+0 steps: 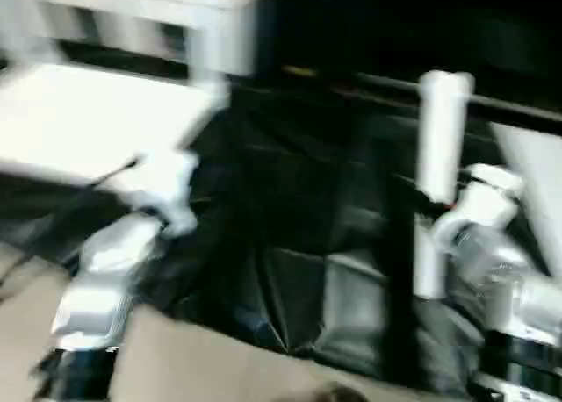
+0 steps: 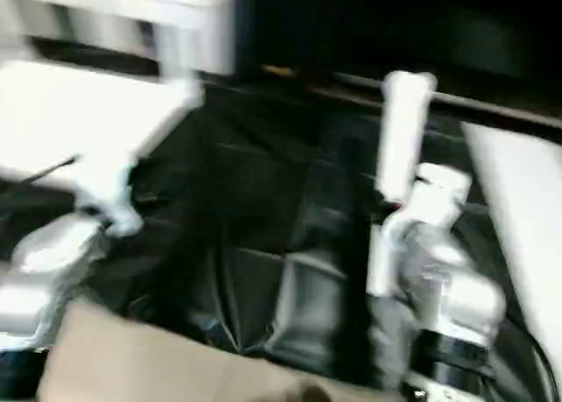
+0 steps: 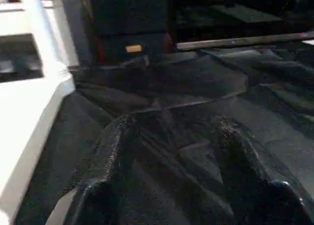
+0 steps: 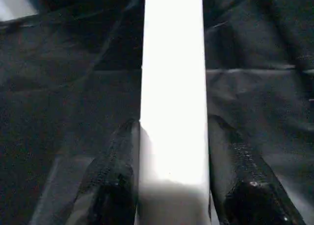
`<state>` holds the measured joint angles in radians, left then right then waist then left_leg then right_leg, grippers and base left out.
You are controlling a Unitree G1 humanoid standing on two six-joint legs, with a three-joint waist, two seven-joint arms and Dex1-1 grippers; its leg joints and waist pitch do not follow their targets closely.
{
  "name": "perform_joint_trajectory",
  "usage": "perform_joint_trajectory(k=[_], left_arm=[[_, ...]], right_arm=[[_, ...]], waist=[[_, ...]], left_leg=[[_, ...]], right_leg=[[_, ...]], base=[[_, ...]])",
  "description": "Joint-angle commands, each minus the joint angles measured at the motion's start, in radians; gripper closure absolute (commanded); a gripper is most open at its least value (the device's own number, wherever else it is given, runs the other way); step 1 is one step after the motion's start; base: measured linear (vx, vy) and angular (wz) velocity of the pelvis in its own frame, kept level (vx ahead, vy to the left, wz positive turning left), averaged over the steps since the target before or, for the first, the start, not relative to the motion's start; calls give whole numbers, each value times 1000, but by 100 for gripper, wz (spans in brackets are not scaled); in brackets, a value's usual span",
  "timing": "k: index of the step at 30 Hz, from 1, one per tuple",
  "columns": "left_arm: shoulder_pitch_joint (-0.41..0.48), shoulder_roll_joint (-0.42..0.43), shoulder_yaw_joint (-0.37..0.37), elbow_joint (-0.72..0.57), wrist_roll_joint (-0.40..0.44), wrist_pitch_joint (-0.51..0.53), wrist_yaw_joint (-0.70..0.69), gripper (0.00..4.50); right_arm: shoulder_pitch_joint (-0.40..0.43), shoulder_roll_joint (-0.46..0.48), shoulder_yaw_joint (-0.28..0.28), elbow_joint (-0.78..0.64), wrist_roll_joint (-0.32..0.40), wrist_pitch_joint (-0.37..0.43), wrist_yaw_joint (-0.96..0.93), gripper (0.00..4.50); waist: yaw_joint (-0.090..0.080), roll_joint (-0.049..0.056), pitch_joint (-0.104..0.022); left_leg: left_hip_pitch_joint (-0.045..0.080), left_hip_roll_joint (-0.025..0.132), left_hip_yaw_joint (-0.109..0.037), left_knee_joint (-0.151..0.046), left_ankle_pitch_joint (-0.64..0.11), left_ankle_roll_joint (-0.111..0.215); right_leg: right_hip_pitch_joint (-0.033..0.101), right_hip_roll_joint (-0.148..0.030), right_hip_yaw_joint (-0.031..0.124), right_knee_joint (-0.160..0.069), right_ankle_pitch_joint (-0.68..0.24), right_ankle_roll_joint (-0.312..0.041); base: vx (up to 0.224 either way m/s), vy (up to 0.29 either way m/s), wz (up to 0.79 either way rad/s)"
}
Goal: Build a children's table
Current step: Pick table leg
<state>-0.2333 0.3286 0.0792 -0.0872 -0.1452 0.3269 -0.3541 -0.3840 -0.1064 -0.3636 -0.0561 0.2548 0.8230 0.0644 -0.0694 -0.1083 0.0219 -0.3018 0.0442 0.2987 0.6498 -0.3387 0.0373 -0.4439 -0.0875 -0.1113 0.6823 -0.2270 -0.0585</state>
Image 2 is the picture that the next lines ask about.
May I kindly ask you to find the white plastic table leg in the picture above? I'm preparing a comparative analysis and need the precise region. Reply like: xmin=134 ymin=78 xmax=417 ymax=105
xmin=156 ymin=18 xmax=199 ymax=88
xmin=367 ymin=69 xmax=439 ymax=297

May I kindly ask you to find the white plastic table top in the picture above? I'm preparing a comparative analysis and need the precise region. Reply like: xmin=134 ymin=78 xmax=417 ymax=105
xmin=0 ymin=58 xmax=204 ymax=241

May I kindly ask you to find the black television edge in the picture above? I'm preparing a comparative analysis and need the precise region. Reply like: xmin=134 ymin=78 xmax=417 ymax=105
xmin=262 ymin=62 xmax=562 ymax=127

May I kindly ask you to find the white flat board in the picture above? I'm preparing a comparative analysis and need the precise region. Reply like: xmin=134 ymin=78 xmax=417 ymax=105
xmin=459 ymin=119 xmax=562 ymax=329

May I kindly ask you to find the black plastic mat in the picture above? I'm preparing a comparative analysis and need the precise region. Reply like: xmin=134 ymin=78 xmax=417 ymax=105
xmin=0 ymin=37 xmax=562 ymax=402

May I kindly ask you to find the black speaker box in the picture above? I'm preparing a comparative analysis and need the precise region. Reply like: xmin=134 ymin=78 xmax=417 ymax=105
xmin=235 ymin=0 xmax=562 ymax=83

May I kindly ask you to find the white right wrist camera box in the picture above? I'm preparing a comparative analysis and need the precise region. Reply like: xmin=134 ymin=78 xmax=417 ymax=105
xmin=407 ymin=162 xmax=474 ymax=228

